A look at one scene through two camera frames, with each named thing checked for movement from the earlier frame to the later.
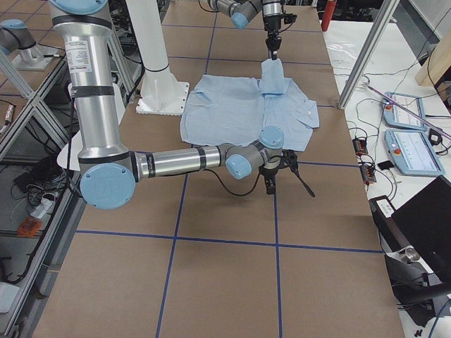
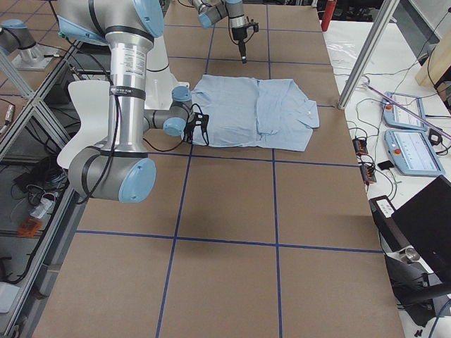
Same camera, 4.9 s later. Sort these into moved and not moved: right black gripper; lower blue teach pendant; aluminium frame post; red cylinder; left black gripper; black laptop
Moved: right black gripper; left black gripper
Not moved: red cylinder; lower blue teach pendant; aluminium frame post; black laptop
